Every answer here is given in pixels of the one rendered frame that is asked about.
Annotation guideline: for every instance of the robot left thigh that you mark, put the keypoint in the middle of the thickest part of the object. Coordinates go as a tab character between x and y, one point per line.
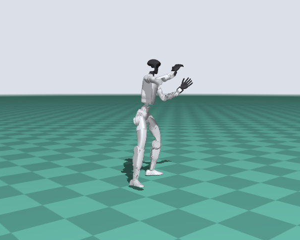
154	129

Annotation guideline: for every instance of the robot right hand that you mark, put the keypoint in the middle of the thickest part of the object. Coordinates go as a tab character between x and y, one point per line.
176	67

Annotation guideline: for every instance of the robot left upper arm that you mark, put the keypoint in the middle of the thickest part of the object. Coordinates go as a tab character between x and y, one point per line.
162	96

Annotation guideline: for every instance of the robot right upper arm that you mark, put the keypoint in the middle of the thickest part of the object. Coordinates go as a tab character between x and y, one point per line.
151	79

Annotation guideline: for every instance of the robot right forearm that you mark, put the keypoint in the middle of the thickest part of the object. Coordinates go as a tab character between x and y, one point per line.
166	76

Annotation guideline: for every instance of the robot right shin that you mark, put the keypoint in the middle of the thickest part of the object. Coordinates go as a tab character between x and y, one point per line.
137	161

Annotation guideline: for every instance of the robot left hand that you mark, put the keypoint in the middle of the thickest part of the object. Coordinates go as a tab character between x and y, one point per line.
184	85

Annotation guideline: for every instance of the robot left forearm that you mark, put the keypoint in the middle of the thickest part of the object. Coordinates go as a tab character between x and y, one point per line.
174	94

